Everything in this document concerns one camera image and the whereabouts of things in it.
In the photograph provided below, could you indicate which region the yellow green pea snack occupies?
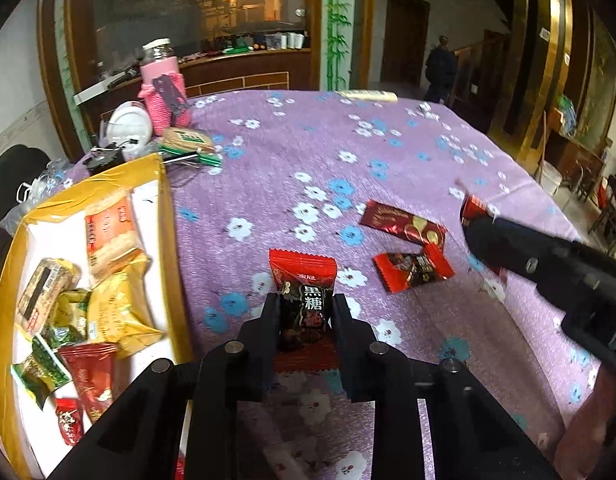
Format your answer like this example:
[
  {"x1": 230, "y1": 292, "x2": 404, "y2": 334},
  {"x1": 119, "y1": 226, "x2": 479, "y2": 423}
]
[{"x1": 42, "y1": 288, "x2": 91, "y2": 350}]

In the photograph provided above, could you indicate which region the brown label cracker pack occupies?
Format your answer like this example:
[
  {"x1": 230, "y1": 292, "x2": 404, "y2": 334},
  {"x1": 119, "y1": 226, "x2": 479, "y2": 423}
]
[{"x1": 15, "y1": 258, "x2": 81, "y2": 339}]

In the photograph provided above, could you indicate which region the small red candy packet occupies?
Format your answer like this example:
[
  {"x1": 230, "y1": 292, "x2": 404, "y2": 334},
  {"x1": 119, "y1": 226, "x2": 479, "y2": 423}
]
[{"x1": 55, "y1": 398, "x2": 84, "y2": 446}]

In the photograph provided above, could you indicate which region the black sofa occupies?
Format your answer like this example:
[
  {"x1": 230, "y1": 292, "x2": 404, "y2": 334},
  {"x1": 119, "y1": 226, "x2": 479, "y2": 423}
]
[{"x1": 0, "y1": 144, "x2": 50, "y2": 275}]

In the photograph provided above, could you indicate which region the yellow white cardboard box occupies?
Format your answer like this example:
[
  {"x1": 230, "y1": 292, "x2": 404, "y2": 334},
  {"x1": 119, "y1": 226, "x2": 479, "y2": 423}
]
[{"x1": 0, "y1": 155, "x2": 193, "y2": 479}]

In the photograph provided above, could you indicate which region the green pea snack packet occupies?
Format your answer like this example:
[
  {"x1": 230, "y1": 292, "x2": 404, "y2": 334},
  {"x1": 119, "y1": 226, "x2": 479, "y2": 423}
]
[{"x1": 11, "y1": 334, "x2": 73, "y2": 410}]

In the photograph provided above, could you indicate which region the purple floral tablecloth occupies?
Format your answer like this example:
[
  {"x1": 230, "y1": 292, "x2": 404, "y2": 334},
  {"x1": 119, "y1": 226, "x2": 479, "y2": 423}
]
[{"x1": 169, "y1": 90, "x2": 598, "y2": 464}]

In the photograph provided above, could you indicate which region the green biscuit packet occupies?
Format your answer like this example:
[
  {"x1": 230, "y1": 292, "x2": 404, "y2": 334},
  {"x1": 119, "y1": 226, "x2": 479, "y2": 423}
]
[{"x1": 159, "y1": 127, "x2": 222, "y2": 167}]

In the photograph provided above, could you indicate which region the red black candy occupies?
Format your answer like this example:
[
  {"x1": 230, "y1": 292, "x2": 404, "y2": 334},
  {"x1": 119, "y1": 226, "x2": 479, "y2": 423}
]
[{"x1": 269, "y1": 249, "x2": 339, "y2": 374}]

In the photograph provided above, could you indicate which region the yellow sandwich cracker pack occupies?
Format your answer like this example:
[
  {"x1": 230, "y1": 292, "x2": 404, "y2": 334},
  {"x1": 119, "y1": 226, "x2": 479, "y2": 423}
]
[{"x1": 87, "y1": 254, "x2": 163, "y2": 360}]

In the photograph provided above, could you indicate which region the orange soda cracker pack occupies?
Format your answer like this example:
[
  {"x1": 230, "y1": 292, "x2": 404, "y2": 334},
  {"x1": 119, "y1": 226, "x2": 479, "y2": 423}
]
[{"x1": 84, "y1": 188, "x2": 144, "y2": 287}]

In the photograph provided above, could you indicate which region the white bucket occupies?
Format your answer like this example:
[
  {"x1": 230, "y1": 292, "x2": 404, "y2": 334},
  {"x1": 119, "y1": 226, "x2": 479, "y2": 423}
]
[{"x1": 536, "y1": 162, "x2": 562, "y2": 196}]

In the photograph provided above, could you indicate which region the person right hand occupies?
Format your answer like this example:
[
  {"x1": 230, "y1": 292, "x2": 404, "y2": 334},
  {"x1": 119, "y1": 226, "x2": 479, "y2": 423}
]
[{"x1": 554, "y1": 365, "x2": 616, "y2": 479}]

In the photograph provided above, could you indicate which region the white round container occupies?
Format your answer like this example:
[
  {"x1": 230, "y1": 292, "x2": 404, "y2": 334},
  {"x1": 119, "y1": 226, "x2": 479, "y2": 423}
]
[{"x1": 105, "y1": 101, "x2": 153, "y2": 162}]

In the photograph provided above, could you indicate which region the cream tube on table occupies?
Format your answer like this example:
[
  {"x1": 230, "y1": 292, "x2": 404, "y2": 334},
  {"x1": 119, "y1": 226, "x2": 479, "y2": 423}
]
[{"x1": 337, "y1": 90, "x2": 398, "y2": 103}]

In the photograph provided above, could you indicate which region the dark maroon chocolate packet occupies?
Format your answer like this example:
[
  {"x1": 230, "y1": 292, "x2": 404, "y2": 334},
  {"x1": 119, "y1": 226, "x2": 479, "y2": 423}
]
[{"x1": 360, "y1": 200, "x2": 447, "y2": 250}]

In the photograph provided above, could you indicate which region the red black candy packet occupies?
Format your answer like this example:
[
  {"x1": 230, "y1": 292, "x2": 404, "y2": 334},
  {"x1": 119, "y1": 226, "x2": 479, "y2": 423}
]
[{"x1": 373, "y1": 245, "x2": 454, "y2": 294}]

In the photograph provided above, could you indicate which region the pink sleeved glass bottle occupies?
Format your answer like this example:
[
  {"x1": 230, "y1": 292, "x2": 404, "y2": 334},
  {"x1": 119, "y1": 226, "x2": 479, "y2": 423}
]
[{"x1": 139, "y1": 38, "x2": 191, "y2": 136}]

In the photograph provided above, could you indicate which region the clear plastic bag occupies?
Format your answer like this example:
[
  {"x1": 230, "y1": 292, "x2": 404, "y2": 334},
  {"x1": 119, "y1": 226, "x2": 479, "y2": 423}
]
[{"x1": 0, "y1": 158, "x2": 73, "y2": 236}]

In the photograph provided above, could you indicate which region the dark red date snack pack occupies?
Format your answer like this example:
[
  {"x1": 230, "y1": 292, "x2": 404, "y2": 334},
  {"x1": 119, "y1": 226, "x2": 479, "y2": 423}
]
[{"x1": 58, "y1": 342, "x2": 117, "y2": 424}]

